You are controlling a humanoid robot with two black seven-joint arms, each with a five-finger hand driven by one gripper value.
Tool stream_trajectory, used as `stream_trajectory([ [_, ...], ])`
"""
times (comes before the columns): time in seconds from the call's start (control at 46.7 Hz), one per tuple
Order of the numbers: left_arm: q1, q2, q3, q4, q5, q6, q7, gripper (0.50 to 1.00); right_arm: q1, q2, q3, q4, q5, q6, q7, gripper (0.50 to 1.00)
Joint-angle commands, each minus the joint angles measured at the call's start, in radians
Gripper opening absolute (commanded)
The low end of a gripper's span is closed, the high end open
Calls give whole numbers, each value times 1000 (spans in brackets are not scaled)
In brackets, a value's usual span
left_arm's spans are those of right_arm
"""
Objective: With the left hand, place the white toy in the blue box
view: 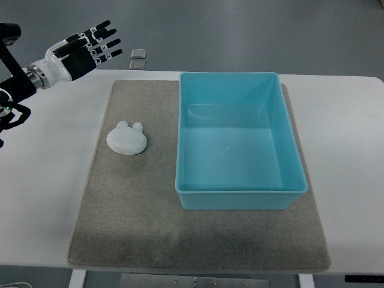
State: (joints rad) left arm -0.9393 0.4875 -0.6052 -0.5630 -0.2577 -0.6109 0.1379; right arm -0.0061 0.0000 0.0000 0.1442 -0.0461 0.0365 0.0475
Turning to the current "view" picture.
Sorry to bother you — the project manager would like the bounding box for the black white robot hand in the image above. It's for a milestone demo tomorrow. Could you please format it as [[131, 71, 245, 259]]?
[[27, 20, 122, 86]]

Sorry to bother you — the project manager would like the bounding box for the white bunny toy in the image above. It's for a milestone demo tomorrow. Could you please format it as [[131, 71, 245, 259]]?
[[106, 121, 148, 155]]

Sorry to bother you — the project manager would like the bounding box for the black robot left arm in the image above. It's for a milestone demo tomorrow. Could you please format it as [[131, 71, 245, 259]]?
[[1, 20, 122, 131]]

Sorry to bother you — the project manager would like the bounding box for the blue plastic box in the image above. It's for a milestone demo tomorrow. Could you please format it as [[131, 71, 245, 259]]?
[[175, 72, 309, 210]]

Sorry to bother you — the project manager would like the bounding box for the lower metal floor plate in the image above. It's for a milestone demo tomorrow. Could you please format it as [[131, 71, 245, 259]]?
[[129, 60, 146, 70]]

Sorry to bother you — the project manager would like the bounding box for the grey felt mat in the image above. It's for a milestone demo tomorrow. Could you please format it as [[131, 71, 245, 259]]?
[[67, 80, 331, 274]]

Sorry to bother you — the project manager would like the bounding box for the white table left leg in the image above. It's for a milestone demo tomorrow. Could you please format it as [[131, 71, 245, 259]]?
[[68, 269, 87, 288]]

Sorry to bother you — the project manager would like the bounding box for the white table leg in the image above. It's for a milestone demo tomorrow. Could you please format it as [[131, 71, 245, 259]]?
[[298, 274, 315, 288], [68, 269, 87, 288]]

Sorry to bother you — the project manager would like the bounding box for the grey metal crossbar plate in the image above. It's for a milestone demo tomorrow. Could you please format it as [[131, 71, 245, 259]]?
[[119, 274, 270, 288]]

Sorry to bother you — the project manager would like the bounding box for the white table right leg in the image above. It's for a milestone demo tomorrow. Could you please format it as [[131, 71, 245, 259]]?
[[298, 274, 315, 288]]

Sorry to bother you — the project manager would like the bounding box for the black table control panel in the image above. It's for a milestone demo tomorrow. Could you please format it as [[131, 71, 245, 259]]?
[[344, 275, 384, 284]]

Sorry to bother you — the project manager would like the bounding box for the white cable on floor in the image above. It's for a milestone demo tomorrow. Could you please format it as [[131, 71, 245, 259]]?
[[0, 280, 31, 288]]

